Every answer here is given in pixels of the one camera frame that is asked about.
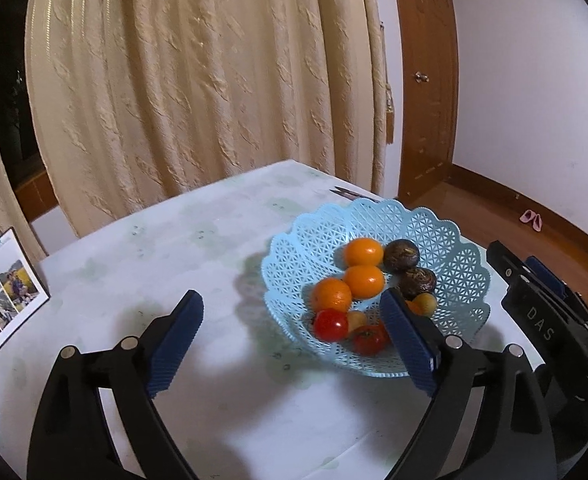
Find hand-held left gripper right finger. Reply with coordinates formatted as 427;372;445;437
379;289;558;480

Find wooden door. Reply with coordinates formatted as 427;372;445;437
390;0;460;206

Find light blue plastic basket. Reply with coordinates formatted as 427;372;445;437
263;197;492;378

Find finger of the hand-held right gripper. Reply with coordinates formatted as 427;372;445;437
486;240;527;288
526;256;588;328

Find black scissors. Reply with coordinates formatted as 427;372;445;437
330;186;377;203

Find small orange citrus fruit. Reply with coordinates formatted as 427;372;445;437
406;292;438;317

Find wooden window sill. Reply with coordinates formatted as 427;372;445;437
14;167;60;223

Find photo desk calendar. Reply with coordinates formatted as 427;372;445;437
0;227;51;372

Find orange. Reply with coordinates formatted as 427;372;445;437
345;237;385;267
343;264;387;299
313;277;353;313

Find red tomato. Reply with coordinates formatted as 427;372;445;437
352;325;391;356
314;309;349;342

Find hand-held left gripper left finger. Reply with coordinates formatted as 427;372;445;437
26;290;205;480

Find dark passion fruit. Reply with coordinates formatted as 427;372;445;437
399;267;437;298
383;239;421;273

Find dark window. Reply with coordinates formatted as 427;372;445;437
0;0;45;186

